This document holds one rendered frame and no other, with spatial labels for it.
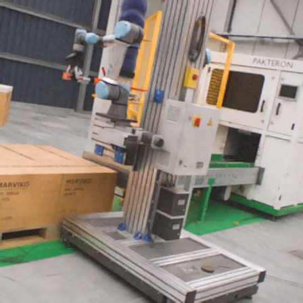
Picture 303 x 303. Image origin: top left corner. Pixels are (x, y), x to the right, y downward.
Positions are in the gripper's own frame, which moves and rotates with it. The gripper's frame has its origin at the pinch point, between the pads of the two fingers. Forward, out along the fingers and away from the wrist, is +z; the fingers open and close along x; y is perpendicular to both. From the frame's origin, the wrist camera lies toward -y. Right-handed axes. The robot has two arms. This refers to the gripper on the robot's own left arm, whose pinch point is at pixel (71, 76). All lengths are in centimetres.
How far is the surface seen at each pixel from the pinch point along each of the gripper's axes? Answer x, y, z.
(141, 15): -10, 58, -60
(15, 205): -10, -44, 94
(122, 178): -21, 59, 77
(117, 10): 88, 141, -80
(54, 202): -13, -10, 94
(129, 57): -8, 55, -25
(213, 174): -48, 182, 73
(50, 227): -14, -10, 114
